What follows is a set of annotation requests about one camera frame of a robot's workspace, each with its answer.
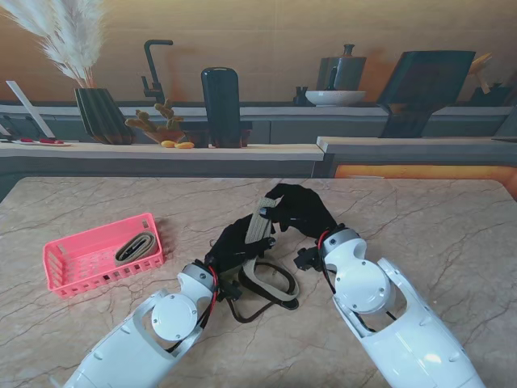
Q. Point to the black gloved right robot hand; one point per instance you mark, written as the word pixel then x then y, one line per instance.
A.
pixel 307 210

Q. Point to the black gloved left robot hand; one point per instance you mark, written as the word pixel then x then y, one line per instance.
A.
pixel 234 246

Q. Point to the beige woven belt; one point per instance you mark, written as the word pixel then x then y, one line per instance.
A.
pixel 135 248
pixel 258 226

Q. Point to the dark brown woven belt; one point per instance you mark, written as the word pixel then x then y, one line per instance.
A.
pixel 250 315

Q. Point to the pink plastic storage basket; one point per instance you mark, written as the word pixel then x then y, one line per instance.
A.
pixel 81 250

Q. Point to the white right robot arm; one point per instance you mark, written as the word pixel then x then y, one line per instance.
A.
pixel 404 335

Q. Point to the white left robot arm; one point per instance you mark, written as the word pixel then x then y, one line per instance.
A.
pixel 141 339

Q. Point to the grey kitchen counter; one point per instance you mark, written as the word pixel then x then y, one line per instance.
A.
pixel 303 125

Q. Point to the orange fruit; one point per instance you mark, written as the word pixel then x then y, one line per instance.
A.
pixel 184 145
pixel 167 143

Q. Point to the small black countertop item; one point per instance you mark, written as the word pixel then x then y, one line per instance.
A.
pixel 301 97

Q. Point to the white ceramic bowl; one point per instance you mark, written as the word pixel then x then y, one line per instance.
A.
pixel 335 98

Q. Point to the pale stone counter slab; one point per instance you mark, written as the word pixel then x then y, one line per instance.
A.
pixel 404 144

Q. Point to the wooden bowl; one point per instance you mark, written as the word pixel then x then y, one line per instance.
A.
pixel 161 136

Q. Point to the black tall cylinder appliance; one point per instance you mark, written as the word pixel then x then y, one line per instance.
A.
pixel 221 101

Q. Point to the grey lidded pot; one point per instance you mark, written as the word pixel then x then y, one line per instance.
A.
pixel 347 72

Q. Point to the light wooden counter shelf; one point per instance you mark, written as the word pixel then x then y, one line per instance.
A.
pixel 121 153

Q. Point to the green cactus plant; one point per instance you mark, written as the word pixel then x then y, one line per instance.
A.
pixel 165 115

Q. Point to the black angled slab stand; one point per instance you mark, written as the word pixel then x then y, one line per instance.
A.
pixel 424 89

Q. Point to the dark ribbed vase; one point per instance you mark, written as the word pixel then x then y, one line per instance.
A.
pixel 101 117

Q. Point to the black kitchen faucet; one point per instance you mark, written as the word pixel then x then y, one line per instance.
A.
pixel 152 68

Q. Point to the black utensil holder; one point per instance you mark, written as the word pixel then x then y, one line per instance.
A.
pixel 490 95

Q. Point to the white plate with red food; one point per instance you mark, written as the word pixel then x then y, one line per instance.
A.
pixel 40 141

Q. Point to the yellow kitchen utensils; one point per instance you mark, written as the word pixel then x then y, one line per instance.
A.
pixel 480 62

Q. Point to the white leaning board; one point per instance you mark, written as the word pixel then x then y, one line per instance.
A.
pixel 28 107

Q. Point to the white pampas grass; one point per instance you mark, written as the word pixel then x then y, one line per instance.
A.
pixel 76 44

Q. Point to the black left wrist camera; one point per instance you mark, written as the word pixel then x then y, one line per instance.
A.
pixel 230 289

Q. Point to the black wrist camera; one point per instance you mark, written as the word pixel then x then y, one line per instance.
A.
pixel 308 258
pixel 230 289

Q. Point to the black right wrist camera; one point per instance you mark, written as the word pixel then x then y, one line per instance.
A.
pixel 308 258

